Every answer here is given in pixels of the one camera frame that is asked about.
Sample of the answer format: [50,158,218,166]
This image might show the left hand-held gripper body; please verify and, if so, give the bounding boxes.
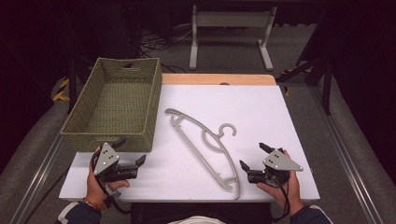
[92,142,139,183]

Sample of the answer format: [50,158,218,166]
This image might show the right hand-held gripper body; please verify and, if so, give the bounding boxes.
[247,147,304,189]

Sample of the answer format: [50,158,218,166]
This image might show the green woven basket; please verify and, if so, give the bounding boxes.
[60,57,163,153]

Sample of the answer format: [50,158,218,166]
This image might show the grey plastic clothes hanger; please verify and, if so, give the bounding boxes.
[164,107,242,201]

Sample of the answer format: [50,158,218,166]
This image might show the person's right hand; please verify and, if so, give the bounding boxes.
[256,150,304,217]

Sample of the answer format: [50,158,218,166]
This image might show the person's left hand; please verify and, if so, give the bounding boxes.
[85,147,131,210]

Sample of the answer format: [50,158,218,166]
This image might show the white table board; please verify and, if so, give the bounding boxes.
[59,84,321,203]

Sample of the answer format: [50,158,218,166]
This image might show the person's white clothing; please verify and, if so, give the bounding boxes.
[167,215,227,224]

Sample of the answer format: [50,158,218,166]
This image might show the yellow black striped tape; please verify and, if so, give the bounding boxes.
[51,77,71,103]

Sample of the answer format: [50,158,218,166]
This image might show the black metal stand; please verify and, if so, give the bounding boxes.
[275,52,334,116]

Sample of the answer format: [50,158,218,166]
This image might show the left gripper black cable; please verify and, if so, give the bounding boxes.
[90,150,133,216]

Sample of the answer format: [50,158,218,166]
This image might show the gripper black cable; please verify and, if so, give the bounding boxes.
[90,150,133,216]
[271,174,292,223]

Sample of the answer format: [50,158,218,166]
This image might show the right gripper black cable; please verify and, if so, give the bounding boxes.
[271,174,292,223]

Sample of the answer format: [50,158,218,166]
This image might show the beaded bracelet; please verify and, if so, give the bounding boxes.
[81,197,98,211]

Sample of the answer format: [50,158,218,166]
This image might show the aluminium rail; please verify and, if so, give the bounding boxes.
[307,85,396,224]
[8,133,65,224]

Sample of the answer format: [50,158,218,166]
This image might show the black floor cables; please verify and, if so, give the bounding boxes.
[138,27,194,75]

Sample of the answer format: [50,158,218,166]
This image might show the grey metal stand frame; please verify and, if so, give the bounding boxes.
[189,4,278,72]

